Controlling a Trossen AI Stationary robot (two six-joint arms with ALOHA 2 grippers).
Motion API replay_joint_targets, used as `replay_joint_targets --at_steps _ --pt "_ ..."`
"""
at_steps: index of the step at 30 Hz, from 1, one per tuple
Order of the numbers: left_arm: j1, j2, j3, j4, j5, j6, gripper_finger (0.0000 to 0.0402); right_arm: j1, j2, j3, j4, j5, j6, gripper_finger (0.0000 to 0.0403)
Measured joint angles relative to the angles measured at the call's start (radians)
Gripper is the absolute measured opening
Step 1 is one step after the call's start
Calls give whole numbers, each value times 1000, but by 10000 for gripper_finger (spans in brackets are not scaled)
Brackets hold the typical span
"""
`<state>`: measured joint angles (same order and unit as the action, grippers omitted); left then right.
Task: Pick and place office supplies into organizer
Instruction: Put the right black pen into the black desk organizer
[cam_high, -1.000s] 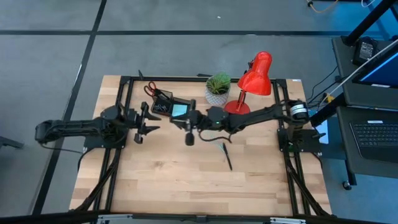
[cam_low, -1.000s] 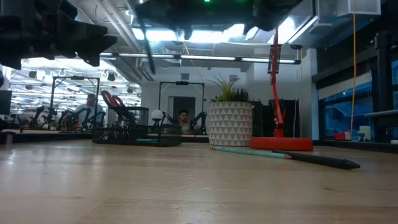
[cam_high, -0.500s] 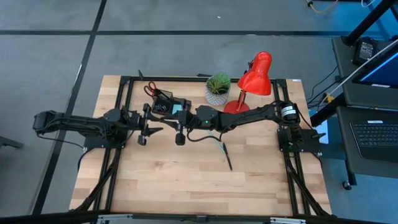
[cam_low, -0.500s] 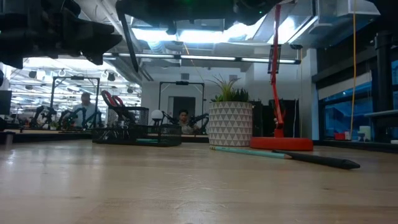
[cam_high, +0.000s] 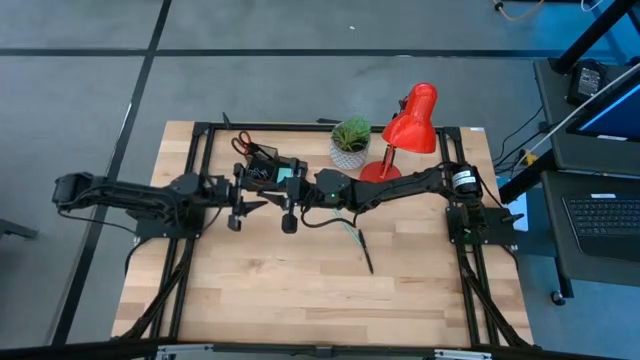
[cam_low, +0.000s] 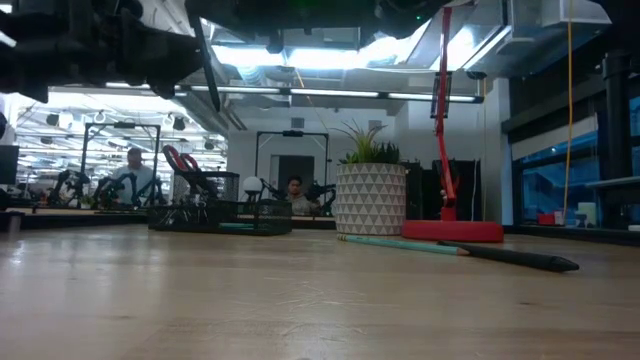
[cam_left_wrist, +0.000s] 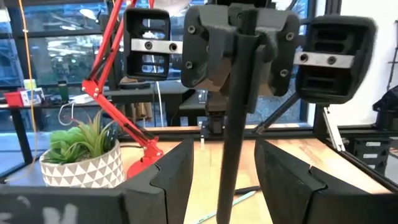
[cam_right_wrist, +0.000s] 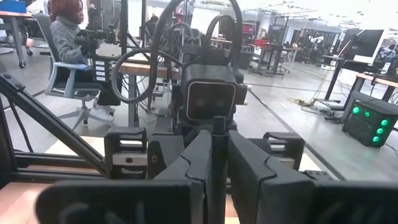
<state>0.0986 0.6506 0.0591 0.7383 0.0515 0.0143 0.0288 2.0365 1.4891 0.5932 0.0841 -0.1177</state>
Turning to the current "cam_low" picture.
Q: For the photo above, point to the red and black scissors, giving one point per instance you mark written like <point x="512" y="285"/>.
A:
<point x="175" y="156"/>

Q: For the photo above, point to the black mesh desk organizer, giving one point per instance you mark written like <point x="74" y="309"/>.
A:
<point x="270" y="217"/>

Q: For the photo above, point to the standing person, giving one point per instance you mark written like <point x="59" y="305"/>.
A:
<point x="135" y="175"/>

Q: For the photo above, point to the red desk lamp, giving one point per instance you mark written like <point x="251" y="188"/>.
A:
<point x="450" y="231"/>

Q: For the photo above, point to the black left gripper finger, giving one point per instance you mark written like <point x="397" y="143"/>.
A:
<point x="160" y="57"/>

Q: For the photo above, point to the seated person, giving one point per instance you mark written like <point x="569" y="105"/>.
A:
<point x="297" y="197"/>

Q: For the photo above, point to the potted plant in patterned pot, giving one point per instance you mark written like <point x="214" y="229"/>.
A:
<point x="370" y="200"/>

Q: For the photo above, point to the teal pencil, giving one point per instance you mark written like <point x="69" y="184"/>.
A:
<point x="400" y="244"/>

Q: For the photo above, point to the white globe lamp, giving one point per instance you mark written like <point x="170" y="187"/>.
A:
<point x="252" y="185"/>

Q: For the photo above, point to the black pen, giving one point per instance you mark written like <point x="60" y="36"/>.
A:
<point x="525" y="259"/>
<point x="210" y="75"/>

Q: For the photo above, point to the background robot station frame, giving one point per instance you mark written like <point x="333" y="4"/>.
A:
<point x="292" y="133"/>
<point x="120" y="125"/>

